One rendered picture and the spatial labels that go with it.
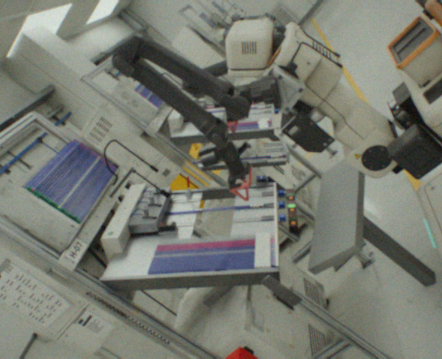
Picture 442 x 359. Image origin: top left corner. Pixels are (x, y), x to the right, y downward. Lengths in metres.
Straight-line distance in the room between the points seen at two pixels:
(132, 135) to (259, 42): 1.79
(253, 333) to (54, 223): 0.93
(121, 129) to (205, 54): 3.56
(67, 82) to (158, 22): 4.75
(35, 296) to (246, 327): 0.88
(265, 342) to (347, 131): 0.93
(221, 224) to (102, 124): 1.12
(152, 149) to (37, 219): 1.38
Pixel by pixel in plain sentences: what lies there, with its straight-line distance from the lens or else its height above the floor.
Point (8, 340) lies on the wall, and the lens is 3.29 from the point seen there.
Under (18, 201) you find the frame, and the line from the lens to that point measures 1.87.
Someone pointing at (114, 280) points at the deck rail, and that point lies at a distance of 1.79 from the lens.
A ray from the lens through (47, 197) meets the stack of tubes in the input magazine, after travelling 1.89.
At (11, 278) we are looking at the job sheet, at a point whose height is 1.48.
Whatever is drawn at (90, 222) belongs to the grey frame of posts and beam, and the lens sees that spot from 1.95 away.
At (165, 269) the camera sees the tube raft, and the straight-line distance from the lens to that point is 1.76.
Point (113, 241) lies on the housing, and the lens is 1.92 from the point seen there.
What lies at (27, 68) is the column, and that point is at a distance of 5.42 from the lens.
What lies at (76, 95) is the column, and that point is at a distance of 5.26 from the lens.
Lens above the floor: 1.45
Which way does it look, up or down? 13 degrees down
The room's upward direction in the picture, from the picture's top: 53 degrees counter-clockwise
